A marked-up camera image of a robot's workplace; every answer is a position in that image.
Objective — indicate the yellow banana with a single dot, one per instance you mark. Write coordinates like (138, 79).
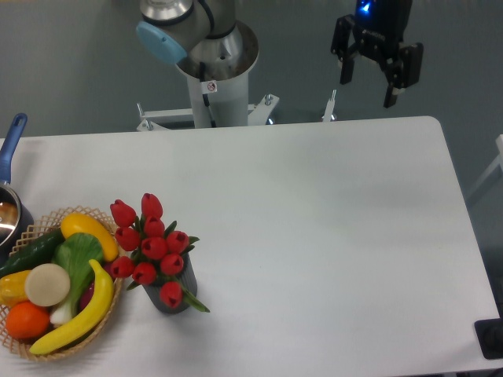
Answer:
(83, 322)

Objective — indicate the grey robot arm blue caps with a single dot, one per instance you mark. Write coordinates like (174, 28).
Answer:
(207, 42)

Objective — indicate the green bok choy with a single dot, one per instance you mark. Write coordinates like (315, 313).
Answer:
(73, 256)

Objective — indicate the woven wicker basket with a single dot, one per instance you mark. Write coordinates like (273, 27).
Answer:
(45, 224)

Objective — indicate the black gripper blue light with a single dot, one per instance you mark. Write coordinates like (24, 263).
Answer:
(378, 28)

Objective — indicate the dark grey ribbed vase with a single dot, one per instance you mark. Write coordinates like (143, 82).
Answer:
(175, 285)

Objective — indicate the red tulip bouquet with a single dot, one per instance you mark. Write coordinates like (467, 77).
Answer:
(146, 239)

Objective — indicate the green cucumber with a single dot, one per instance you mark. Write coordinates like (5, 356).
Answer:
(37, 252)

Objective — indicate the orange fruit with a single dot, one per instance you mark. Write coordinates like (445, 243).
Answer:
(27, 321)

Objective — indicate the yellow bell pepper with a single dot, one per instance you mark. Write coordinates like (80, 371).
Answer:
(12, 288)

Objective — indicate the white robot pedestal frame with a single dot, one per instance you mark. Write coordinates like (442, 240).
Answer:
(214, 104)

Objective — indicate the blue handled saucepan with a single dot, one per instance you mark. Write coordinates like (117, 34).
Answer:
(15, 217)

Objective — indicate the black device at table edge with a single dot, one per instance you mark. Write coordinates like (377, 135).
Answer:
(489, 335)

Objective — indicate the purple red vegetable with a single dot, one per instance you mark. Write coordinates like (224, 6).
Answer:
(89, 292)

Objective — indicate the white furniture frame right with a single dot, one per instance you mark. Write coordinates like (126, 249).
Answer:
(488, 178)

